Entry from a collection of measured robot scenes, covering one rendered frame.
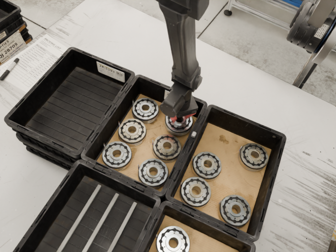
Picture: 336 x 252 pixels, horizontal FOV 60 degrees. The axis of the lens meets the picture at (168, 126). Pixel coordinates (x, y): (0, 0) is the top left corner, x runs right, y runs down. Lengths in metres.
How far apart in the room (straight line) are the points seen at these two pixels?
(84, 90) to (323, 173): 1.05
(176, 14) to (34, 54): 1.13
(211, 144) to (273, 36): 1.98
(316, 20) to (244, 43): 1.71
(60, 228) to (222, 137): 0.65
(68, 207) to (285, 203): 0.81
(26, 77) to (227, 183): 1.02
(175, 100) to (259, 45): 2.01
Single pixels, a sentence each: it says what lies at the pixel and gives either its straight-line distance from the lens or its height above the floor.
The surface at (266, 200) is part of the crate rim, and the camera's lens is 0.98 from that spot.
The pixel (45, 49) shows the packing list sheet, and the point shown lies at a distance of 1.63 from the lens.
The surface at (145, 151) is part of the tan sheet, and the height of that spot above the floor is 0.83.
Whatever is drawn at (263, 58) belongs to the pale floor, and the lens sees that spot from 2.72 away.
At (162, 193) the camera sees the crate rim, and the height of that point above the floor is 0.93.
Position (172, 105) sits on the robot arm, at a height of 1.10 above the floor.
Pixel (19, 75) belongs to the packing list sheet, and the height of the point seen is 0.70.
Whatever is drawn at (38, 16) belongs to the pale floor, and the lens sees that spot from 2.98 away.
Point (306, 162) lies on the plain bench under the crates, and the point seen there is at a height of 0.70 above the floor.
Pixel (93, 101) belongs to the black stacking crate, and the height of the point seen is 0.83.
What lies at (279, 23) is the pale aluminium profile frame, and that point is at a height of 0.14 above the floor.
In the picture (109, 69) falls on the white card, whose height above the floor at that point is 0.90.
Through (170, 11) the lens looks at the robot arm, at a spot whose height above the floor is 1.45.
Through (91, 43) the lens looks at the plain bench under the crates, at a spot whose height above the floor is 0.70.
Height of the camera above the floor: 1.80
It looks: 59 degrees down
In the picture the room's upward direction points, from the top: 9 degrees clockwise
